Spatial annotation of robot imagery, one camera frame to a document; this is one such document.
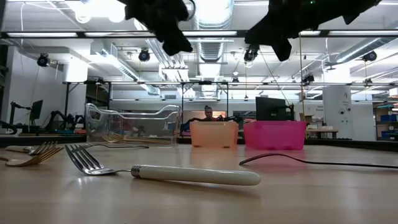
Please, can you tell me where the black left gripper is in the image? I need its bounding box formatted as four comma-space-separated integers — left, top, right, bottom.
118, 0, 194, 57

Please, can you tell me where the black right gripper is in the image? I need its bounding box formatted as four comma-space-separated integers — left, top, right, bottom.
244, 0, 315, 62

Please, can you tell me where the white-handled silver fork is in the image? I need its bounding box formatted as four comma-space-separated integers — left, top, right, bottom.
64, 143, 262, 187
4, 141, 58, 156

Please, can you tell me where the silver spiral duct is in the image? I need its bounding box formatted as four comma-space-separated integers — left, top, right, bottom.
190, 0, 234, 63

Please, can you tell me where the black monitor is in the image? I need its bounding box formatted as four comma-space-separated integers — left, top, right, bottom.
255, 96, 295, 122
29, 99, 44, 123

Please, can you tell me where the storage shelf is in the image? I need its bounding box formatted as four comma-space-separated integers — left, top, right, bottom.
373, 102, 398, 141

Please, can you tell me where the large silver duct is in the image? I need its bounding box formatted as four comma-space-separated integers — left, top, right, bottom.
335, 37, 398, 65

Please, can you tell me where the red translucent plastic bin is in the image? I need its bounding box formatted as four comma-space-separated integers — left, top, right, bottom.
243, 120, 307, 151

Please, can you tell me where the black background table frame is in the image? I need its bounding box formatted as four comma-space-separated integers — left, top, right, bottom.
62, 80, 231, 138

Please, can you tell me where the wooden background table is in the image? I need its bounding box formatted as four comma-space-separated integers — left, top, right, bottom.
306, 128, 340, 140

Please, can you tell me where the person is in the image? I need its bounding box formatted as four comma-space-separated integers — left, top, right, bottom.
198, 105, 218, 122

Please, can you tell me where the yellow hanging cable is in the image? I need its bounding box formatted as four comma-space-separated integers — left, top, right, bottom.
298, 30, 308, 139

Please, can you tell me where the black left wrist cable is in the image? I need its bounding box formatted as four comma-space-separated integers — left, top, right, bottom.
186, 0, 197, 20

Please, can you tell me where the orange plastic bin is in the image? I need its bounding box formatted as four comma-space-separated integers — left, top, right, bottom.
189, 120, 239, 149

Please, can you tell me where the clear plastic bin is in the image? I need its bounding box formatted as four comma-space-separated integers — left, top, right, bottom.
85, 103, 183, 147

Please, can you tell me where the black metal fork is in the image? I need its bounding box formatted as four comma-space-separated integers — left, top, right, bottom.
238, 152, 398, 170
81, 142, 150, 149

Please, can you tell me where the white column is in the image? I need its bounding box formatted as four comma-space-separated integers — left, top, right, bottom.
322, 67, 354, 140

